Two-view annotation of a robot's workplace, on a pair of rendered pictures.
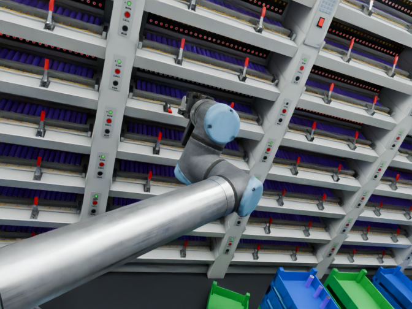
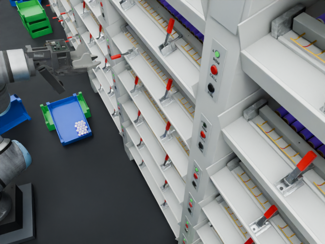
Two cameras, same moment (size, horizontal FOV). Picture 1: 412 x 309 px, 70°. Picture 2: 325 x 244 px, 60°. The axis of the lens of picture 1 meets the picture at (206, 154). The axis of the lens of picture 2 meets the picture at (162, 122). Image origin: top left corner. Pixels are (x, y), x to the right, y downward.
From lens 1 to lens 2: 1.36 m
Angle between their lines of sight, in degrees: 70
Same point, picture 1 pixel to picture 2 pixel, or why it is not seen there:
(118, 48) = not seen: outside the picture
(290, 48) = (198, 20)
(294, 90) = (212, 108)
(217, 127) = not seen: outside the picture
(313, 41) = (224, 14)
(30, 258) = not seen: outside the picture
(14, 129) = (96, 32)
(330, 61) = (272, 83)
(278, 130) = (202, 160)
